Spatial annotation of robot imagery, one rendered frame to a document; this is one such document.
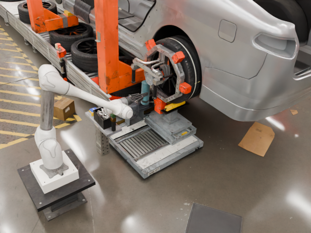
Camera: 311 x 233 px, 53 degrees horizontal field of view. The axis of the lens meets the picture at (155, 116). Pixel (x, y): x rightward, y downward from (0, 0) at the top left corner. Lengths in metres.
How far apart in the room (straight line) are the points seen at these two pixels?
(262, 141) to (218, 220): 1.59
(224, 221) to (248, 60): 1.23
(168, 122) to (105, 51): 1.04
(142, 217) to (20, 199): 1.12
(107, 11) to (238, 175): 2.06
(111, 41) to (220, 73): 1.11
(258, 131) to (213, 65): 1.48
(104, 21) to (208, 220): 1.94
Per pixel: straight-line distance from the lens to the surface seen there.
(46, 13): 4.95
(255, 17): 2.44
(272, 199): 3.29
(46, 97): 2.55
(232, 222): 2.56
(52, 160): 2.63
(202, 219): 2.51
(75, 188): 2.73
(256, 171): 3.49
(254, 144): 3.79
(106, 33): 3.07
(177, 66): 2.89
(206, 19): 2.71
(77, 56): 4.30
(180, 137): 3.41
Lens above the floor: 2.36
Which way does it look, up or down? 37 degrees down
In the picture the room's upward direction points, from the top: 4 degrees clockwise
